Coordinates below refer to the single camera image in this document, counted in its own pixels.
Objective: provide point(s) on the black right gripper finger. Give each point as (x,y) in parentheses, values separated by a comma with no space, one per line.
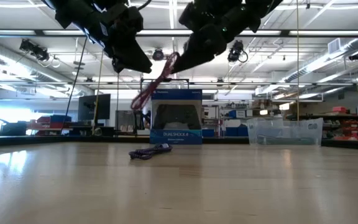
(197,53)

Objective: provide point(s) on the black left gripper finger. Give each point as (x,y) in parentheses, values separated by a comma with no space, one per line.
(117,66)
(135,60)

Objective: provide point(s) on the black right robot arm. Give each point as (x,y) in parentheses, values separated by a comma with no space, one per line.
(266,9)

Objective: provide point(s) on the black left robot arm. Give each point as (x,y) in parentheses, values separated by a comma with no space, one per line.
(64,12)

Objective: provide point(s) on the black ceiling fixture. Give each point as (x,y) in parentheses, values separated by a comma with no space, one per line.
(236,51)
(158,54)
(34,49)

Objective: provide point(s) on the black computer monitor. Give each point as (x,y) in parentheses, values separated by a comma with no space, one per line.
(93,107)

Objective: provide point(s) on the blue DualShock controller box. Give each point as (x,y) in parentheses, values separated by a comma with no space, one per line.
(176,137)

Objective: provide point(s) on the clear plastic bin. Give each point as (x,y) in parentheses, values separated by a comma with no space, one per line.
(291,127)

